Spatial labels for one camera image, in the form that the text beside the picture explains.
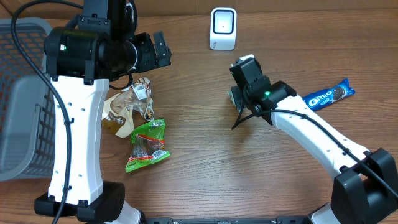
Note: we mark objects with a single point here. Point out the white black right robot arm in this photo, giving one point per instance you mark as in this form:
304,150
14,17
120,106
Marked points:
364,181

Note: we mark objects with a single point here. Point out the blue Oreo cookie pack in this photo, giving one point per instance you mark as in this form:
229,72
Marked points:
323,98

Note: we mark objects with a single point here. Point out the white barcode scanner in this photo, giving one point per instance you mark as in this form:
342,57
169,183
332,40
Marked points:
223,28

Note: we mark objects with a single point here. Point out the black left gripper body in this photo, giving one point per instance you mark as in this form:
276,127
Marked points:
145,53

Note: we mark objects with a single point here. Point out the grey plastic mesh basket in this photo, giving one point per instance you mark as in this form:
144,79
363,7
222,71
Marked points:
27,116

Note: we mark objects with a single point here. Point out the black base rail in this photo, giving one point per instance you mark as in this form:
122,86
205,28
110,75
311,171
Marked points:
278,220

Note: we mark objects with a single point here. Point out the green clear snack bag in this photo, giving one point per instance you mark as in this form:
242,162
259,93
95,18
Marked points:
148,145

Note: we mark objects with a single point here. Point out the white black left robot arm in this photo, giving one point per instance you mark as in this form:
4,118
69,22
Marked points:
83,58

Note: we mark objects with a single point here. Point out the teal wet wipes pack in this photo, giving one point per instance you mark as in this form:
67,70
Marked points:
235,95

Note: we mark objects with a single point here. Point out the beige brown snack bag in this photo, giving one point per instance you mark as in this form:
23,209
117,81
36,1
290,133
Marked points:
118,110

